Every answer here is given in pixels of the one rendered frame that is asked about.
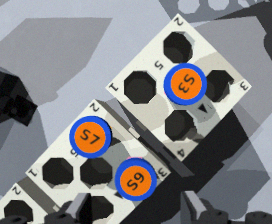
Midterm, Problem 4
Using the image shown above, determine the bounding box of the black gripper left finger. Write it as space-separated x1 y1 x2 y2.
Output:
0 193 92 224

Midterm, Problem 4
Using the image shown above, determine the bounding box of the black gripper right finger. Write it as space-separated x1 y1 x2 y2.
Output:
180 191 272 224

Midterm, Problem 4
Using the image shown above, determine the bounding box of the white button box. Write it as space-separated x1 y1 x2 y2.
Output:
0 67 37 126

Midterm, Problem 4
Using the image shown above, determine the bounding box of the white bucket adapter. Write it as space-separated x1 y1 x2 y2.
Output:
0 176 60 224
106 14 251 161
26 99 171 224

